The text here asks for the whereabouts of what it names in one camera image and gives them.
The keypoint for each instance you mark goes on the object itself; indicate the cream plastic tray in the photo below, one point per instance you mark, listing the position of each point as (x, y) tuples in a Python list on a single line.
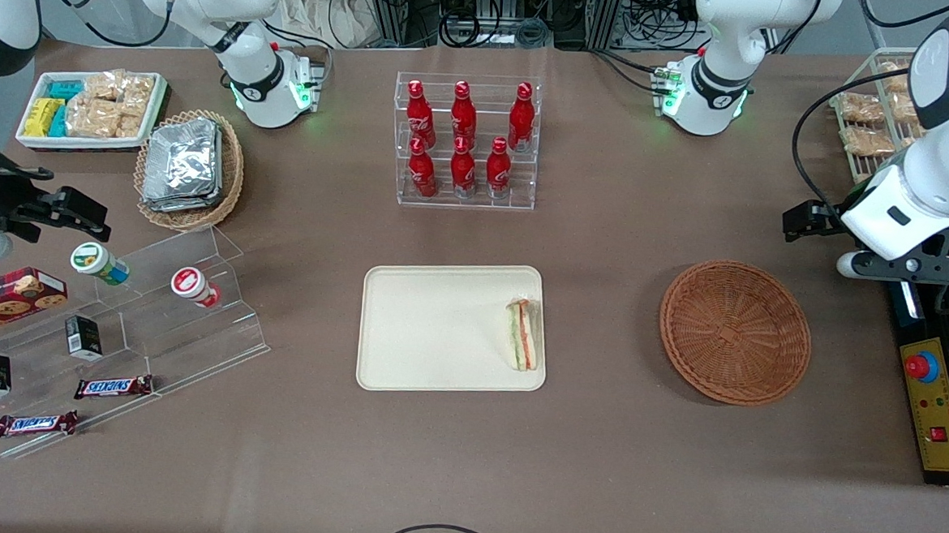
[(439, 327)]

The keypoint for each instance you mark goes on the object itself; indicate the red lid snack cup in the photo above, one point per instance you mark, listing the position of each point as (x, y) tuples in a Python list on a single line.
[(191, 284)]

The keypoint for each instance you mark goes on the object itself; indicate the silver foil packet stack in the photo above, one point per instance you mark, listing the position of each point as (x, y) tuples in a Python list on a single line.
[(183, 166)]

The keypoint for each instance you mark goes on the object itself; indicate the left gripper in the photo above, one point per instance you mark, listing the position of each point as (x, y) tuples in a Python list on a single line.
[(827, 219)]

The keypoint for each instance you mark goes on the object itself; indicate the brown snickers bar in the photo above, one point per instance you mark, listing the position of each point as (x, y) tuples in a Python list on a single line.
[(36, 424), (113, 386)]

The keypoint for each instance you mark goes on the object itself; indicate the white rectangular snack tray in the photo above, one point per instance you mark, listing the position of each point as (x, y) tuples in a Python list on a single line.
[(37, 89)]

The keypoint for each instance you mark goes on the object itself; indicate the red emergency stop button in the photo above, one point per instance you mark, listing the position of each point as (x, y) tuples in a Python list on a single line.
[(920, 366)]

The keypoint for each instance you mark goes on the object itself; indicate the white cloth bag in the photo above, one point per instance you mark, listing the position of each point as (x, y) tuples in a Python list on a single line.
[(317, 10)]

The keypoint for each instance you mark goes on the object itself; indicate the yellow snack pack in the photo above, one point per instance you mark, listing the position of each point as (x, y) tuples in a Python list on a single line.
[(41, 116)]

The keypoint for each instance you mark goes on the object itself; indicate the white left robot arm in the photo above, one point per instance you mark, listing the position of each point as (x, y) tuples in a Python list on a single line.
[(730, 36)]

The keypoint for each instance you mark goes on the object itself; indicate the round brown wicker basket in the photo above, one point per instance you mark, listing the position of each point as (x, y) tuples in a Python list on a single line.
[(735, 333)]

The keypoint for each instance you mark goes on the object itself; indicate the teal snack pack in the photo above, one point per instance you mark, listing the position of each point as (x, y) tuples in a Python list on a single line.
[(59, 121), (65, 90)]

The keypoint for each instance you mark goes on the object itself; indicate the triangle sandwich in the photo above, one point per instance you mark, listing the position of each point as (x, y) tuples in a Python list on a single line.
[(523, 338)]

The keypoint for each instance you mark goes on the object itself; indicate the red plaid cookie box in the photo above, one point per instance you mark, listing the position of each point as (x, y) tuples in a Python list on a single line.
[(10, 295)]

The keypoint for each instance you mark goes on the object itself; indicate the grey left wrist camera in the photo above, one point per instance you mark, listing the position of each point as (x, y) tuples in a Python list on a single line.
[(856, 265)]

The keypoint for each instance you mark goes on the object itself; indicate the green lid snack cup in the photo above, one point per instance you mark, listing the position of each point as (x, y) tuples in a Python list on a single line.
[(95, 260)]

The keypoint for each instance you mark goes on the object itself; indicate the clear bag of rice crackers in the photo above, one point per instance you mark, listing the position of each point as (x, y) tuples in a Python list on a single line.
[(138, 94), (92, 118), (104, 85)]

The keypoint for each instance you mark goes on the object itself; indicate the red cola bottle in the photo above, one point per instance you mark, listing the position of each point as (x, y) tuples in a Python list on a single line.
[(463, 116), (521, 121), (498, 172), (419, 117), (422, 174), (463, 172)]

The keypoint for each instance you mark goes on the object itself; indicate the clear acrylic stepped display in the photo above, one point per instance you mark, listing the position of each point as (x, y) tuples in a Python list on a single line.
[(178, 340)]

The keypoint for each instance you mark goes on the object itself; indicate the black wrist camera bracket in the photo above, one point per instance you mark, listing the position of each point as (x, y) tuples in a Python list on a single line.
[(938, 258)]

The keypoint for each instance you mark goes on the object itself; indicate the clear acrylic bottle rack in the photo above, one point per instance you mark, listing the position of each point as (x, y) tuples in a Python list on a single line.
[(519, 188)]

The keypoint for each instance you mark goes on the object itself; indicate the oval light wicker basket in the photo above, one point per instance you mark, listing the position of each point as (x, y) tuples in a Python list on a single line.
[(232, 172)]

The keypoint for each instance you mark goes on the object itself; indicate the black yellow control box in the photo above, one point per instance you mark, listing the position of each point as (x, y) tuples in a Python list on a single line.
[(934, 404)]

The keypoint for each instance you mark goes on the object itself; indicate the wrapped bread packet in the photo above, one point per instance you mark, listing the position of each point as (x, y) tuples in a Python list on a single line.
[(903, 109), (892, 73), (860, 109), (867, 142)]

